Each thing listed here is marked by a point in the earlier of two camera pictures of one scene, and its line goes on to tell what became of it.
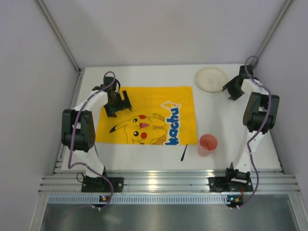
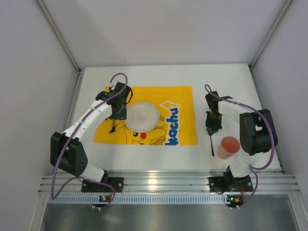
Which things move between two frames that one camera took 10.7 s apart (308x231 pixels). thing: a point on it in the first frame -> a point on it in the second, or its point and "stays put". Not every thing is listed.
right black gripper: [234, 87] -> [213, 128]
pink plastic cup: [208, 143] -> [229, 146]
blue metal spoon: [183, 153] -> [212, 152]
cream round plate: [211, 79] -> [142, 117]
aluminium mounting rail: [64, 187] stays put
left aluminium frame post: [48, 17] stays put
